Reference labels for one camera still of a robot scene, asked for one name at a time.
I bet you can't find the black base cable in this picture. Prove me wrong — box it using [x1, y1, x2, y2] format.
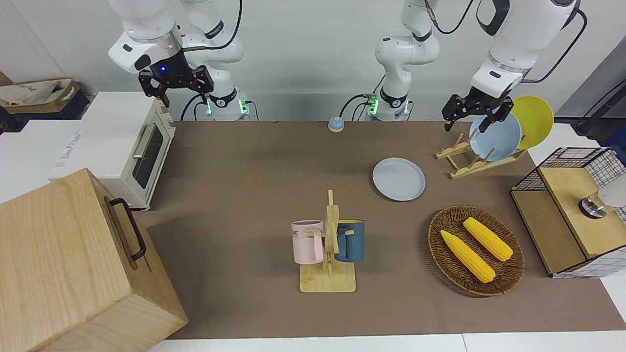
[339, 73, 388, 121]
[180, 92, 212, 121]

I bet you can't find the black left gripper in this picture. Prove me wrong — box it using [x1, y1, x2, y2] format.
[442, 87, 514, 133]

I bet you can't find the gray round plate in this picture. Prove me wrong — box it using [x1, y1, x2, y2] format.
[373, 157, 426, 201]

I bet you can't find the dark blue mug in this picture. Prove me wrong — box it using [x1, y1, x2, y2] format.
[335, 220, 365, 264]

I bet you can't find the white toaster oven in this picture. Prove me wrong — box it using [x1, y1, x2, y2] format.
[48, 91, 176, 211]

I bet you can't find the wooden dish rack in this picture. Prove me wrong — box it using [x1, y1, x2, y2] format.
[435, 133, 529, 180]

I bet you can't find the black box handle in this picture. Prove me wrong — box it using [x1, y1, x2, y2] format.
[109, 198, 147, 261]

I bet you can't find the beige tote bag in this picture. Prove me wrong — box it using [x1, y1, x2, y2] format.
[0, 77, 81, 116]

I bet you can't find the large wooden box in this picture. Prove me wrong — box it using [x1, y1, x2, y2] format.
[0, 168, 189, 352]

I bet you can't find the yellow corn cob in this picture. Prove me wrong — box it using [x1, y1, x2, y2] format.
[440, 230, 496, 284]
[463, 217, 514, 262]

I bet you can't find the light blue plate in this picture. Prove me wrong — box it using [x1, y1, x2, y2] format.
[469, 113, 522, 162]

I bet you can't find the yellow plate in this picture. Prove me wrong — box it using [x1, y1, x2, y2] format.
[511, 96, 555, 150]

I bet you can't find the brown table mat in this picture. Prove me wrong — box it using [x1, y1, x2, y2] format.
[132, 120, 626, 340]

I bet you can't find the wire grid wooden shelf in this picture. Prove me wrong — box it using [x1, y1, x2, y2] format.
[510, 147, 626, 279]

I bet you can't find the white cylinder grinder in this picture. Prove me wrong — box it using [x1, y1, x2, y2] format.
[579, 178, 626, 220]

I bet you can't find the pink mug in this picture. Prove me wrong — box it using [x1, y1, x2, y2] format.
[291, 220, 326, 265]

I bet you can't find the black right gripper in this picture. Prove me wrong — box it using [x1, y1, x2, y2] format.
[139, 49, 214, 108]

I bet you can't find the wooden mug rack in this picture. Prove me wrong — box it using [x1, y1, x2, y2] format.
[299, 190, 357, 293]

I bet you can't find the brown wicker basket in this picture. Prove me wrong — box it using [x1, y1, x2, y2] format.
[428, 205, 525, 297]

